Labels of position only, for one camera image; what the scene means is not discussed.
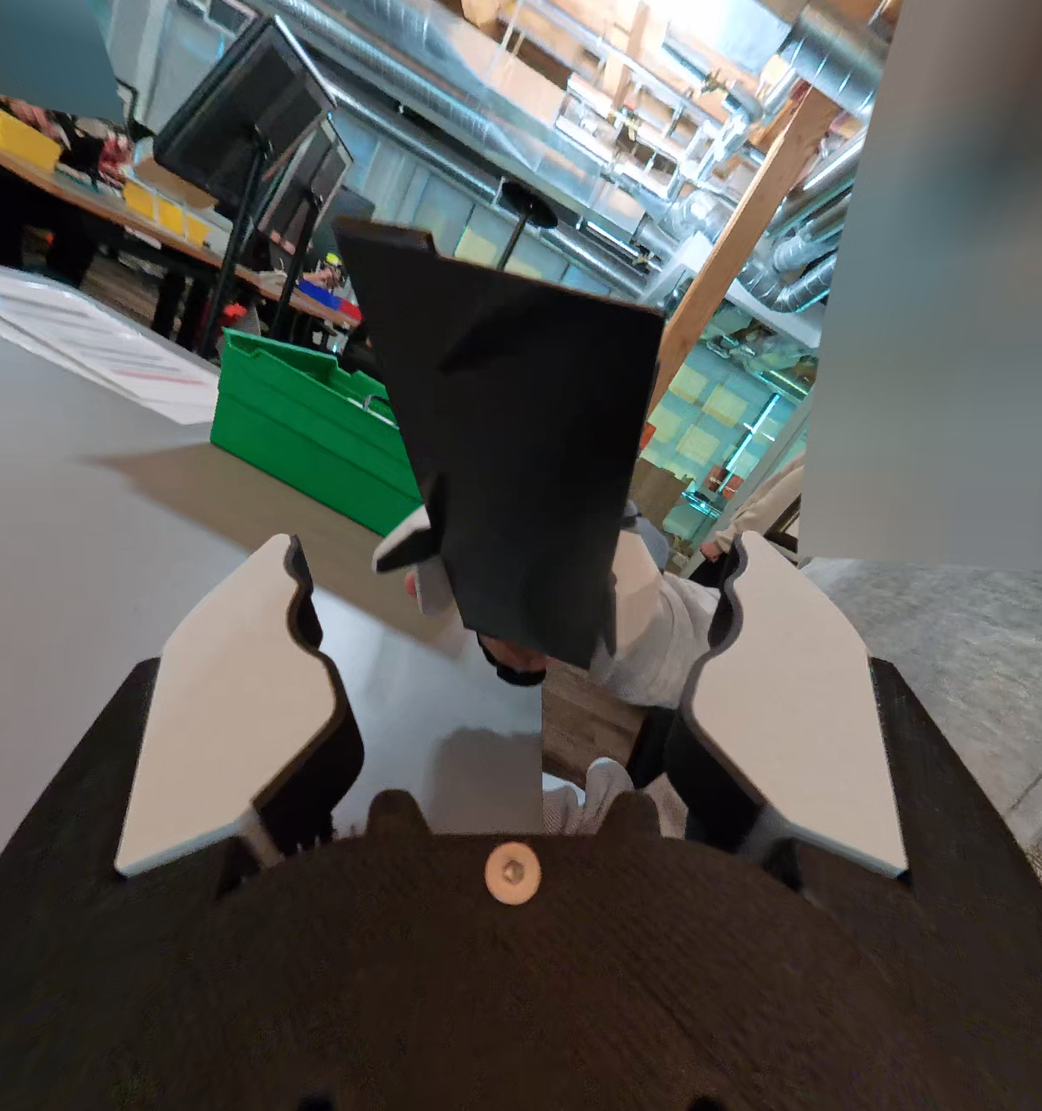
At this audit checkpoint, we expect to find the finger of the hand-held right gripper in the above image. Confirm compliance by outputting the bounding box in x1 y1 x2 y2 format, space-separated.
373 476 468 639
610 531 663 661

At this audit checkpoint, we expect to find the small blue bin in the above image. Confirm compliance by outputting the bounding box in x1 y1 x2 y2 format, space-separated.
299 278 361 321

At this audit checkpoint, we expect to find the large black monitor on stand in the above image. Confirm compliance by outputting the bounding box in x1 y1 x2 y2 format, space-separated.
153 16 338 357

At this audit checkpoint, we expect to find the person's grey sweatshirt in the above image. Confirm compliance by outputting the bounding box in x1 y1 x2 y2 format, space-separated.
799 555 1042 878

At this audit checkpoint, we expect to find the green plastic bin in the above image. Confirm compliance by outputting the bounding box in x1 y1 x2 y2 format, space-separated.
211 328 425 536

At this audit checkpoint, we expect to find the black floor lamp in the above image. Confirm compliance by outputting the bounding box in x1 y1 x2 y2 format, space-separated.
497 179 559 272

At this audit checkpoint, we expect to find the black rectangular panel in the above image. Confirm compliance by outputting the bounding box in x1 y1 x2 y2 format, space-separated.
334 217 666 671

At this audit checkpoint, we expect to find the wooden support beam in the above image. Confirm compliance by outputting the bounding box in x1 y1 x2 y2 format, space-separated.
647 78 839 422

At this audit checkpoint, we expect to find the printed paper sheet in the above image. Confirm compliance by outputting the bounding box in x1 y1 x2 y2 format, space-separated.
0 259 220 426

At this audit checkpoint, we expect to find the large yellow bin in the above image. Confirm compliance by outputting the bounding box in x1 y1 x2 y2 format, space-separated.
0 91 64 172

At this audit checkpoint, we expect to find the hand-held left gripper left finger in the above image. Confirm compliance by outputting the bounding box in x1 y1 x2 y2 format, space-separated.
115 534 366 876

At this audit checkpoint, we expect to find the person's right hand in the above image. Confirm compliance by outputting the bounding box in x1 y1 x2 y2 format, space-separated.
478 634 546 671

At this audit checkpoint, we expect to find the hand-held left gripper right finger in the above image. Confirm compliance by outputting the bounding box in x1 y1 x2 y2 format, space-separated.
664 531 909 878

